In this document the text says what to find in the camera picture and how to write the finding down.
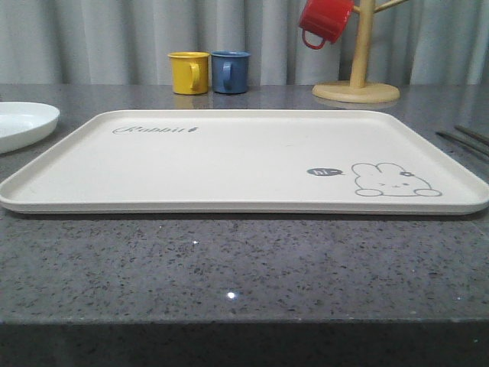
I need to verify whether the steel chopstick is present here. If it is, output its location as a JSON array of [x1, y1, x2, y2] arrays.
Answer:
[[455, 125, 489, 146], [436, 131, 488, 158]]

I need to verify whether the white round plate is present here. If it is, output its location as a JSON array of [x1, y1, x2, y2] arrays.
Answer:
[[1, 102, 60, 154]]

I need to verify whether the cream rabbit serving tray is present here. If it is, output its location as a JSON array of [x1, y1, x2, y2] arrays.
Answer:
[[1, 109, 488, 215]]

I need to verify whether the blue enamel mug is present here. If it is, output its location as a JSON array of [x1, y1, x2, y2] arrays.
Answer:
[[211, 50, 251, 94]]

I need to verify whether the yellow enamel mug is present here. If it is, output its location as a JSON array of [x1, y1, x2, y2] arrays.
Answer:
[[168, 51, 210, 95]]

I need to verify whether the wooden mug tree stand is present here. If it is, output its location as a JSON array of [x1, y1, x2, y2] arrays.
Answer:
[[312, 0, 405, 103]]

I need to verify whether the red enamel mug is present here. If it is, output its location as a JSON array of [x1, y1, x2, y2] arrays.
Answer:
[[299, 0, 355, 50]]

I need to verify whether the grey curtain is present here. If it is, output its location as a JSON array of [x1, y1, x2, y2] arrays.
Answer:
[[1, 1, 488, 85]]

